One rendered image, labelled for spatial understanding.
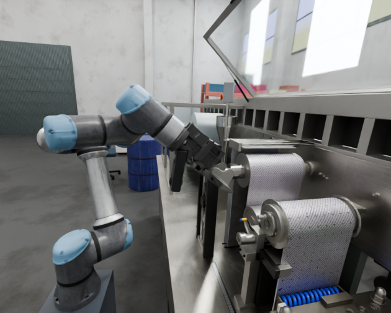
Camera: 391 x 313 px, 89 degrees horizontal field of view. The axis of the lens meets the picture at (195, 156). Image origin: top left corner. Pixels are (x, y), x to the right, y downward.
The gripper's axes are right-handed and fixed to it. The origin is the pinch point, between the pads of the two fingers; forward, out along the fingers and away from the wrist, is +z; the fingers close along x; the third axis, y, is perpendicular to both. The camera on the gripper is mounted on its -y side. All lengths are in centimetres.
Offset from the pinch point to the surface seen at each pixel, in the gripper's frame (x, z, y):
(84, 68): 914, -307, -69
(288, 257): -7.0, 27.3, -3.1
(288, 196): 17.0, 35.7, 12.9
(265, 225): 0.3, 19.9, -0.9
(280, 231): -6.2, 19.0, 1.2
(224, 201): 67, 47, -13
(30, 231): 201, -39, -211
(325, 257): -7.0, 38.9, 4.0
